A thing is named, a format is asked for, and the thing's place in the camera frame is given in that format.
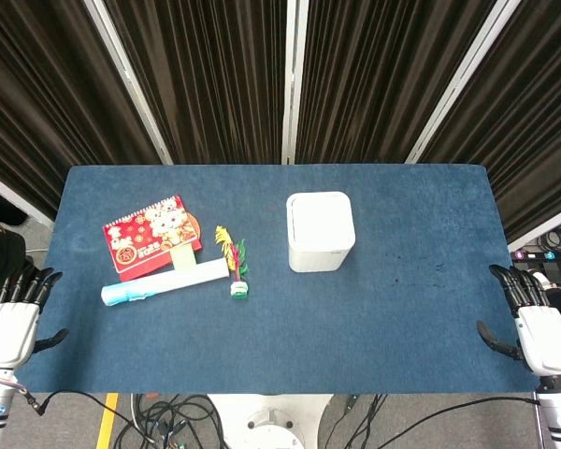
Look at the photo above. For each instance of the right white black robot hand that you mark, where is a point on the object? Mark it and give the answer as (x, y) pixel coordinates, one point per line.
(542, 334)

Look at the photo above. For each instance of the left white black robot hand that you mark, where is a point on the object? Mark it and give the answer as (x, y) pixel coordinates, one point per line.
(9, 325)

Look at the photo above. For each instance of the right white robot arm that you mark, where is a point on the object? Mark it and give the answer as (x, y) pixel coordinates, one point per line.
(558, 411)

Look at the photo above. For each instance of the white square bin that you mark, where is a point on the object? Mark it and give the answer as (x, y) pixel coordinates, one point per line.
(320, 231)

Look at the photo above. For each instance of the black bag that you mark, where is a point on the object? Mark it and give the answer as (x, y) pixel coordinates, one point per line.
(0, 252)

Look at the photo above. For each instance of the power strip with plugs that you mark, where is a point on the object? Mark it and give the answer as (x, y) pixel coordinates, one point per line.
(544, 256)

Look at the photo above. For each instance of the white rolled paper tube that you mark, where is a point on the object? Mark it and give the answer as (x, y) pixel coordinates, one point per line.
(163, 283)

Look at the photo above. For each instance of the red desk calendar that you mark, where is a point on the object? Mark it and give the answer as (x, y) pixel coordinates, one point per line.
(152, 236)

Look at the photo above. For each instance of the colourful feather shuttlecock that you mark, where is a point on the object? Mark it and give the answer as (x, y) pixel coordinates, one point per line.
(236, 262)

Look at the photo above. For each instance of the blue table cloth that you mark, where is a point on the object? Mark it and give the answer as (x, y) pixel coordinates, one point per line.
(280, 318)

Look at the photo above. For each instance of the black pleated curtain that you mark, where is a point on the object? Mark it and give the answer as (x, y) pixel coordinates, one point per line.
(215, 79)

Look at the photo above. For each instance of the white curtain frame post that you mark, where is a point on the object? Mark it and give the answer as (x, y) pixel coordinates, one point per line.
(293, 82)
(127, 82)
(544, 225)
(16, 195)
(453, 82)

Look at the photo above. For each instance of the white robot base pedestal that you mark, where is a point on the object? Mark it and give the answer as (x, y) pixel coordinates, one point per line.
(271, 421)

